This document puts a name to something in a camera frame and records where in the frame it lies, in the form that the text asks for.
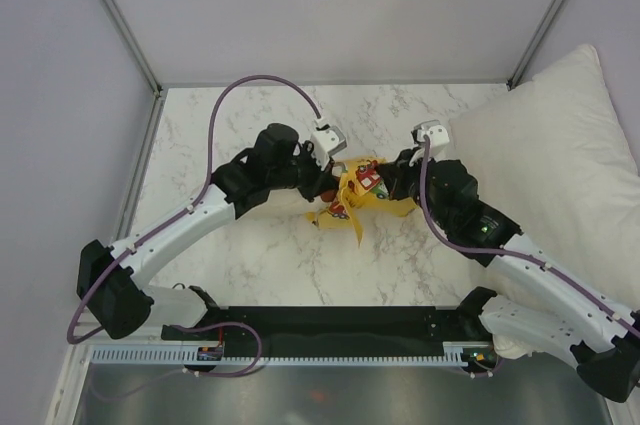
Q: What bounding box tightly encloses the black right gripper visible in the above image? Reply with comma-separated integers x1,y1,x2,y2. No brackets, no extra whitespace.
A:
382,145,453,229

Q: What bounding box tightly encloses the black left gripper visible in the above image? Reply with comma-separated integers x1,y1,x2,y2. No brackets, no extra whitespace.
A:
266,139,334,201

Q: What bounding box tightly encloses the yellow cartoon-print pillowcase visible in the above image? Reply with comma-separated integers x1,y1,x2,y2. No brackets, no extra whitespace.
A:
305,156,417,243

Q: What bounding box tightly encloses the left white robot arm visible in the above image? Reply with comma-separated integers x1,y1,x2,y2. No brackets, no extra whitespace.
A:
77,123,346,339

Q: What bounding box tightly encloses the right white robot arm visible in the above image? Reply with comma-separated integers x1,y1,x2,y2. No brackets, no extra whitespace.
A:
376,148,639,403

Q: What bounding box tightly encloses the large white pillow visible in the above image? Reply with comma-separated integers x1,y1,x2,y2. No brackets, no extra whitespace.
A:
449,45,639,308

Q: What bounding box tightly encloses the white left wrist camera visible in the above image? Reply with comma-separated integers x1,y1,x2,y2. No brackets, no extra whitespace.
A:
310,117,347,170

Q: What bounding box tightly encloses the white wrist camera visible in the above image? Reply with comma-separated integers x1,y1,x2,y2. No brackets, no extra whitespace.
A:
409,120,450,166
310,117,347,170

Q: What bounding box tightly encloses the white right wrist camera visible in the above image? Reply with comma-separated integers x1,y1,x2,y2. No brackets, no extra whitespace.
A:
409,120,450,166

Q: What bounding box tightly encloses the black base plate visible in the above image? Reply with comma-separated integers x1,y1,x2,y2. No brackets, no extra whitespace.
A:
161,306,491,358

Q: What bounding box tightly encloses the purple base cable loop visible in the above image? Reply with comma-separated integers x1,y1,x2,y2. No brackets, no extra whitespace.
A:
182,322,265,377

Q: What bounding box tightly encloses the white slotted cable duct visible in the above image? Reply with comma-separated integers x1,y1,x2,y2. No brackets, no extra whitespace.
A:
90,342,489,367

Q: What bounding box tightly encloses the right aluminium frame post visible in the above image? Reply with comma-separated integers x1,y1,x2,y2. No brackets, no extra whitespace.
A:
506,0,568,90

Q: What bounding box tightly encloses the aluminium frame post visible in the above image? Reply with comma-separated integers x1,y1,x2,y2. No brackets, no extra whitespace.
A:
68,0,166,96
506,0,568,90

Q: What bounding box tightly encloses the left aluminium frame post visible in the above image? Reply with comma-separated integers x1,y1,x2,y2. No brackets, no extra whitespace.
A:
68,0,166,96

